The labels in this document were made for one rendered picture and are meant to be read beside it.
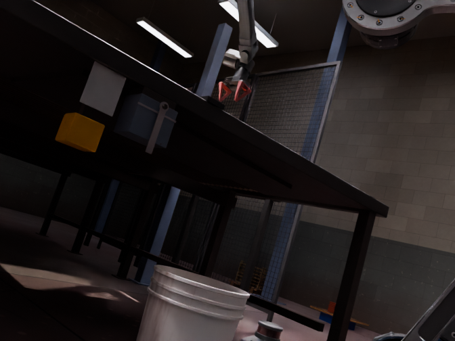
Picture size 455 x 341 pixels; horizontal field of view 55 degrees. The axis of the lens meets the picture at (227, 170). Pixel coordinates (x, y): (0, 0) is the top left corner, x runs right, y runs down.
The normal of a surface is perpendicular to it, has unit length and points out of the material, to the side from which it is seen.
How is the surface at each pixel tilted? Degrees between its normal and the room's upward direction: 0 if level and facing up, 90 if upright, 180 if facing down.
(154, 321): 93
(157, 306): 93
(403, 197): 90
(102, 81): 90
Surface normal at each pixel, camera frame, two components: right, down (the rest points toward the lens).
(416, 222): -0.63, -0.32
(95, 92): 0.64, 0.06
